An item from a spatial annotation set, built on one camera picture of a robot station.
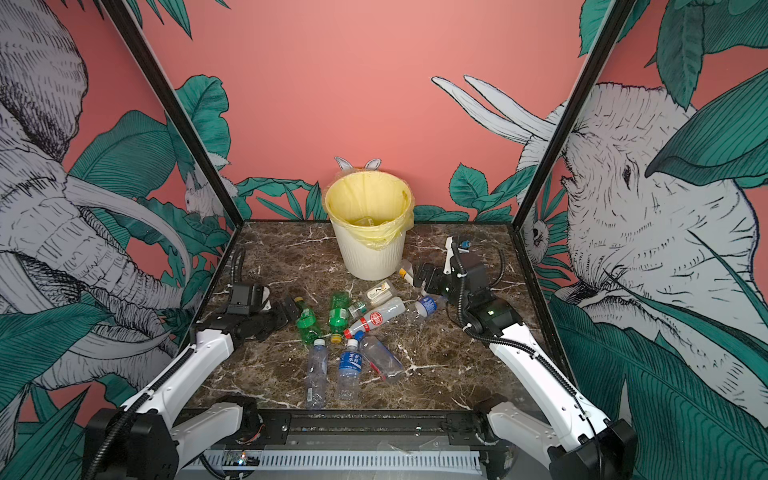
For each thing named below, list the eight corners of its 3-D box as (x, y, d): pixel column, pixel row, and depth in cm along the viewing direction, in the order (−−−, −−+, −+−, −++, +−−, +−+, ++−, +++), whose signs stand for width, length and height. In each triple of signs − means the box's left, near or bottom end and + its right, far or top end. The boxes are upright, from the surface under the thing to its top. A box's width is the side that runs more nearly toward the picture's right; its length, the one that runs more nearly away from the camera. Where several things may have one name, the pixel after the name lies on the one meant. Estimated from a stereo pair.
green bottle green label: (326, 344, 90) (322, 336, 85) (333, 299, 101) (330, 289, 96) (345, 344, 90) (343, 336, 86) (350, 299, 101) (348, 289, 96)
